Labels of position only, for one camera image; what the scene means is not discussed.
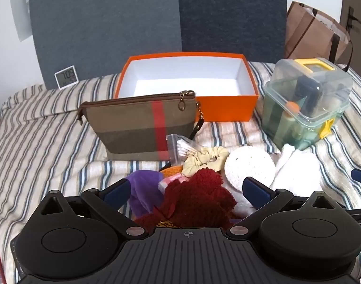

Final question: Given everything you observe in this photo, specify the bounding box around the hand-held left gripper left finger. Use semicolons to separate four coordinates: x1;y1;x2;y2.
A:
35;179;148;240

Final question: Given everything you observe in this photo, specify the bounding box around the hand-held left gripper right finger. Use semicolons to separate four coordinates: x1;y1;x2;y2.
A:
226;177;345;240

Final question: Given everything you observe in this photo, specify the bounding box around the purple cloth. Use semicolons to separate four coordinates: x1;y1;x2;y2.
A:
126;170;165;216

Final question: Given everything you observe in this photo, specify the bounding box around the white fluffy towel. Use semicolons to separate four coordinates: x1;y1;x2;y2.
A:
270;143;324;197

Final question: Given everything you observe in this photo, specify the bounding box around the red plush pom-pom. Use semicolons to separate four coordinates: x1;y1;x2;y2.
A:
135;169;238;228

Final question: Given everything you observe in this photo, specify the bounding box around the olive plaid zipper pouch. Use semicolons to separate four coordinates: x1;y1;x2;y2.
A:
77;90;204;162

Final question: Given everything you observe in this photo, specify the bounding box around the orange cardboard box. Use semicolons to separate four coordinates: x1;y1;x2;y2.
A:
114;52;260;123

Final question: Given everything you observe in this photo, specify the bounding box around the pink soft item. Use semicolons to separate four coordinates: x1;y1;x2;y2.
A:
158;174;193;193

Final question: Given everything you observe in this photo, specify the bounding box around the white round puff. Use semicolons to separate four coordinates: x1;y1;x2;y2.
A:
224;146;276;190

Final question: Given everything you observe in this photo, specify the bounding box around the orange knitted item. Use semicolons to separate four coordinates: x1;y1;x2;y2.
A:
160;166;185;181

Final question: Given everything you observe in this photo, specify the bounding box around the cream scrunchie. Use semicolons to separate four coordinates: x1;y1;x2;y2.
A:
182;146;231;176

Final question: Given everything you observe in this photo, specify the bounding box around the bag of cotton swabs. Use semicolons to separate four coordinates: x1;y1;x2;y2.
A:
165;134;203;166

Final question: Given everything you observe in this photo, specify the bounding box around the clear plastic storage box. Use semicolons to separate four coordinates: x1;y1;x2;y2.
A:
262;58;354;151

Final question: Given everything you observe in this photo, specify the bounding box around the orange capped bottle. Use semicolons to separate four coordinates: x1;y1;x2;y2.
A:
279;102;302;128

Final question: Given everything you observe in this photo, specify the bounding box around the dark bottle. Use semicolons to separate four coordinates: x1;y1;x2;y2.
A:
296;75;321;116

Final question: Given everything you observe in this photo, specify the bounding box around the white digital clock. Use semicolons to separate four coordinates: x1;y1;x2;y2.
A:
54;65;77;90

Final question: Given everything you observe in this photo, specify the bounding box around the brown door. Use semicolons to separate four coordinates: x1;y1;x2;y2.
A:
340;0;361;68

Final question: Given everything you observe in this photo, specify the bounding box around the brown paper bag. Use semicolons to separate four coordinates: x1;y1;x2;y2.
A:
285;1;354;71

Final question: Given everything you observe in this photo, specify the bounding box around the light grey headboard panel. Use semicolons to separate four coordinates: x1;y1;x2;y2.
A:
29;0;182;89

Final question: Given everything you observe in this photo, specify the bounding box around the dark blue headboard panel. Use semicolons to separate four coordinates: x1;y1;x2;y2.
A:
177;0;288;62

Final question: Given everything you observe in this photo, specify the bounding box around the black door handle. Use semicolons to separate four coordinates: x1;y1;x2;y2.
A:
347;6;361;39

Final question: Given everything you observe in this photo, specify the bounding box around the white wall hanging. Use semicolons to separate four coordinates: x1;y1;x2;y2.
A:
7;0;31;42

